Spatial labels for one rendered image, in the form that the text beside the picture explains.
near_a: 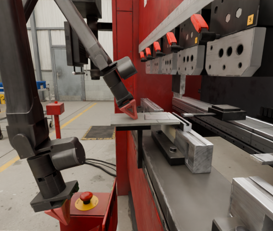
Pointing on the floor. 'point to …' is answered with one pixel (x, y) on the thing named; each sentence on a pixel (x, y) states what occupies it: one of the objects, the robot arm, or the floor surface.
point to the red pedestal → (58, 107)
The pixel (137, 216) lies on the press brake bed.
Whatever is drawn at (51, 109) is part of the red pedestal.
